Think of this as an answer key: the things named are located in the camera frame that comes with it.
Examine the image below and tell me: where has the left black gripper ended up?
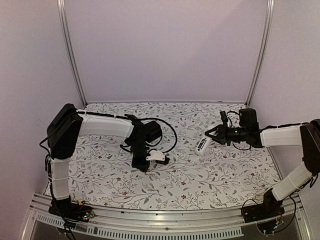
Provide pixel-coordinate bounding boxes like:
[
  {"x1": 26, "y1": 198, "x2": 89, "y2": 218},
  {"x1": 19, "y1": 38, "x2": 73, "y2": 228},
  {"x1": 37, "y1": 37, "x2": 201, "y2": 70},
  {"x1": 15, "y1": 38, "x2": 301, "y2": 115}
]
[{"x1": 129, "y1": 140, "x2": 151, "y2": 173}]

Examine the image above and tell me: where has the white remote control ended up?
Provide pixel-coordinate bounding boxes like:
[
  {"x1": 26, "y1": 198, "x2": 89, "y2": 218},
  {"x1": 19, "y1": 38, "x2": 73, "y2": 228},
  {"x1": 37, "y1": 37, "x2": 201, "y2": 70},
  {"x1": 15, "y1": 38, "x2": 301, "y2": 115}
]
[{"x1": 195, "y1": 134, "x2": 212, "y2": 156}]

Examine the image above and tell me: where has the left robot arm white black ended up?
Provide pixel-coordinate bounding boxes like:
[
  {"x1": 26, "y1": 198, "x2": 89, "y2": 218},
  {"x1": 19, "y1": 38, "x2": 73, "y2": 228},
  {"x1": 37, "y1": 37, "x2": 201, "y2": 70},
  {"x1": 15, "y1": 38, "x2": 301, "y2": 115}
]
[{"x1": 39, "y1": 103, "x2": 170, "y2": 217}]

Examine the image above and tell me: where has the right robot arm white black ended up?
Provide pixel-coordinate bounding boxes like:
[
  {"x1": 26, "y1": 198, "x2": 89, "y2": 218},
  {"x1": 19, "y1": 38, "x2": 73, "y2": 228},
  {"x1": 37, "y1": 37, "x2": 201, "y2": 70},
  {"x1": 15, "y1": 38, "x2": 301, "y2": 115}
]
[{"x1": 196, "y1": 108, "x2": 320, "y2": 218}]

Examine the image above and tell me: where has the floral patterned table mat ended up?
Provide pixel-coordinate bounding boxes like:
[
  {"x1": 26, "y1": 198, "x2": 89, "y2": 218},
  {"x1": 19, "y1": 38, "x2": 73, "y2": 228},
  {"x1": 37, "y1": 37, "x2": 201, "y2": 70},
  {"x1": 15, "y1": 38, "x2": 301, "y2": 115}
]
[{"x1": 50, "y1": 101, "x2": 284, "y2": 210}]

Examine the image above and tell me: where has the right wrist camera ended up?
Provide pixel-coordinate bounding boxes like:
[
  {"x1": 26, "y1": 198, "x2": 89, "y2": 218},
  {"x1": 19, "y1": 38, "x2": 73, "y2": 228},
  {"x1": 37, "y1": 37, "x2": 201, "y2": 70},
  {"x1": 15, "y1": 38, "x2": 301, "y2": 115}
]
[{"x1": 219, "y1": 111, "x2": 229, "y2": 123}]

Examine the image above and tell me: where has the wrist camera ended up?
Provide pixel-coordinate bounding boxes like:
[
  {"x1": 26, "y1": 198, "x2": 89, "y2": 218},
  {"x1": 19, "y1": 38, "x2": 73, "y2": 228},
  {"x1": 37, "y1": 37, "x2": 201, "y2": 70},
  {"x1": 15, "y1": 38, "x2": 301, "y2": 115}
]
[
  {"x1": 219, "y1": 111, "x2": 229, "y2": 123},
  {"x1": 146, "y1": 149, "x2": 170, "y2": 165}
]

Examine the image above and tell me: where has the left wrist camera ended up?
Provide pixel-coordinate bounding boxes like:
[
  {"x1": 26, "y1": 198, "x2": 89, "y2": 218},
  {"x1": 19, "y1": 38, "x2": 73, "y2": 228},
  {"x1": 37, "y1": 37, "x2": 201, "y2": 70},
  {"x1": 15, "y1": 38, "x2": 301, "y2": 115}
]
[{"x1": 146, "y1": 149, "x2": 170, "y2": 165}]

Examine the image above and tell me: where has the front aluminium rail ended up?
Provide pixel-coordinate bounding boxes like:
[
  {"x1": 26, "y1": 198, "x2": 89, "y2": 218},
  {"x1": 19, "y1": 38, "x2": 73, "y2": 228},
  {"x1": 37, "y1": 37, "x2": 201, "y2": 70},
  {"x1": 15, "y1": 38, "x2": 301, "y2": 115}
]
[{"x1": 21, "y1": 193, "x2": 312, "y2": 240}]

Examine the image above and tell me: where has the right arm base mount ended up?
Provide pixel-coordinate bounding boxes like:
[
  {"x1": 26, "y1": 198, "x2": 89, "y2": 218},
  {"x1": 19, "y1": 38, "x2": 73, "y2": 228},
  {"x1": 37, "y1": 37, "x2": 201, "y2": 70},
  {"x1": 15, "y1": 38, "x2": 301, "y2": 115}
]
[{"x1": 240, "y1": 199, "x2": 285, "y2": 235}]

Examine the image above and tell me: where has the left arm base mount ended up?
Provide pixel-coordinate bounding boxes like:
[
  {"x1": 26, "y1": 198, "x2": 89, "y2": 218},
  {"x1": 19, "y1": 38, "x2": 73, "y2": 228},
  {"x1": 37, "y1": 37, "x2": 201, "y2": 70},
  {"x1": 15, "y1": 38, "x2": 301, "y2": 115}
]
[{"x1": 48, "y1": 197, "x2": 96, "y2": 223}]

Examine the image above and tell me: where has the left aluminium frame post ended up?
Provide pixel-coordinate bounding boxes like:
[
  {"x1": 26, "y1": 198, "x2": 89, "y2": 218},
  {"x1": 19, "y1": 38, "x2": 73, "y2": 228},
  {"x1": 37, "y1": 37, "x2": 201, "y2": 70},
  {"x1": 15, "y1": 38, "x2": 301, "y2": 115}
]
[{"x1": 56, "y1": 0, "x2": 88, "y2": 107}]

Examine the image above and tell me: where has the aluminium frame post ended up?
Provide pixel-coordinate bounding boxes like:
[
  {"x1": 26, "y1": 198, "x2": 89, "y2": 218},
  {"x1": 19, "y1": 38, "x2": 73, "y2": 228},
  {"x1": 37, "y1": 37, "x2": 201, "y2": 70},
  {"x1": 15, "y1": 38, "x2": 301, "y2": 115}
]
[
  {"x1": 56, "y1": 0, "x2": 88, "y2": 107},
  {"x1": 245, "y1": 0, "x2": 275, "y2": 107}
]

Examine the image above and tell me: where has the right aluminium frame post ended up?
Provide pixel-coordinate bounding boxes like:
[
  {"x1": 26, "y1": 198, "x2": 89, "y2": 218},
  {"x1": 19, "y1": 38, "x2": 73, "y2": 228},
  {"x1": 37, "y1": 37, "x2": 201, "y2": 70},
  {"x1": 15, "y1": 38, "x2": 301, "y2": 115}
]
[{"x1": 245, "y1": 0, "x2": 275, "y2": 107}]

